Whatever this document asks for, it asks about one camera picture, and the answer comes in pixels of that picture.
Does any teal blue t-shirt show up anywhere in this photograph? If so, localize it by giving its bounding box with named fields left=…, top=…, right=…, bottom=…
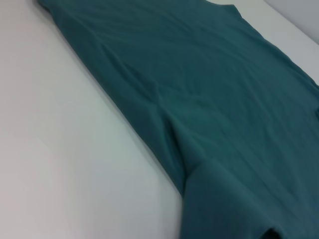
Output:
left=37, top=0, right=319, bottom=239

